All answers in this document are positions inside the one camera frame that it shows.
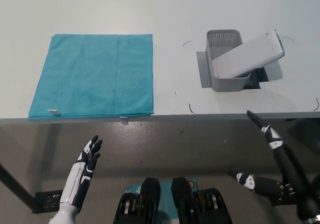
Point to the small white cloth tag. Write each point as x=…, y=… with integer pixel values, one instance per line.
x=54, y=111

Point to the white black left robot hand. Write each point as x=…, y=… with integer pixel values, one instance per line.
x=85, y=164

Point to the teal microfibre cloth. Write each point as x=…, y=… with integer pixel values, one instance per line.
x=92, y=76

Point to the grey perforated plastic basket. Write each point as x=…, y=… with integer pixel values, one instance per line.
x=226, y=85

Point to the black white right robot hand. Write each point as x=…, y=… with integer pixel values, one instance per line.
x=282, y=159

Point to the black table foot plate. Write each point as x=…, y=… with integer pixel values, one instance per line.
x=47, y=200
x=280, y=203

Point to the black table leg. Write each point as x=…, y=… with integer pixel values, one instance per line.
x=15, y=184
x=316, y=181

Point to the white grey calculator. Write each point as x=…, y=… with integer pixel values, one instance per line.
x=250, y=54

